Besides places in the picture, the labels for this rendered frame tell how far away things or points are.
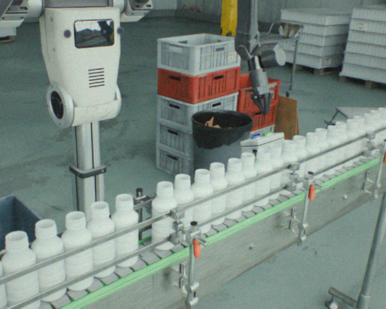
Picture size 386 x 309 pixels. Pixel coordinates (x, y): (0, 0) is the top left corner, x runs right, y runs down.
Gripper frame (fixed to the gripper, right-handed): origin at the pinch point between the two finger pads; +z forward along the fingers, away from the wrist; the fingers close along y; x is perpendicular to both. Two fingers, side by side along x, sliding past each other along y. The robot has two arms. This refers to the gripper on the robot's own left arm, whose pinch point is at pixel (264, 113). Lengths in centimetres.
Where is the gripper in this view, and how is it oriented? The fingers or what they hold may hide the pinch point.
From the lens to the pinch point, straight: 158.2
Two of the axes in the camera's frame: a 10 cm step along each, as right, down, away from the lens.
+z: 2.0, 9.7, 1.3
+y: 7.4, -2.4, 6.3
